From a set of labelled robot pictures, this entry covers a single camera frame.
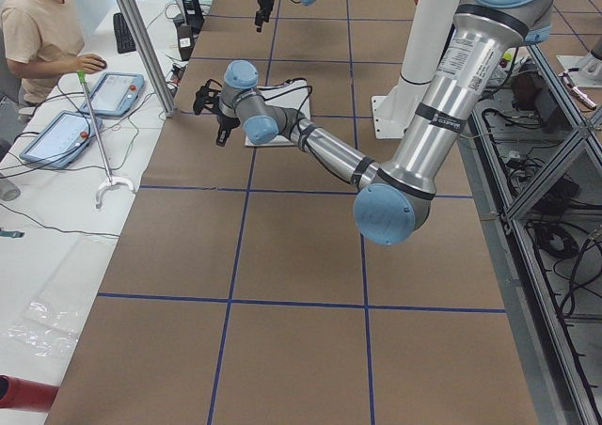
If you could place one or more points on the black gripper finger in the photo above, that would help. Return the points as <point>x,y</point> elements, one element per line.
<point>258,22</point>
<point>223,136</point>

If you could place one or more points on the far teach pendant tablet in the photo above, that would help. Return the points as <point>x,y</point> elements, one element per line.
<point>115,93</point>

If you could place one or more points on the teach pendant tablet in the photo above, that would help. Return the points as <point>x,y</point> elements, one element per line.
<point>115,93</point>
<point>61,142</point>

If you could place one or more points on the black keyboard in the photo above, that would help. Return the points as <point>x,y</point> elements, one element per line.
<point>124,39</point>

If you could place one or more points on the near teach pendant tablet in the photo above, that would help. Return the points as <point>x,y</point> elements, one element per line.
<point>61,142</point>

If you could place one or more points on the person in beige shirt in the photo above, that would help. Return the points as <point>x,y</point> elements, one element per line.
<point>43,41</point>

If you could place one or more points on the red cylinder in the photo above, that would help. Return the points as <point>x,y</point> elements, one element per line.
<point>25,395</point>

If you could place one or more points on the aluminium frame post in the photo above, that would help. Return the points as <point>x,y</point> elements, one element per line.
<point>148,56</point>

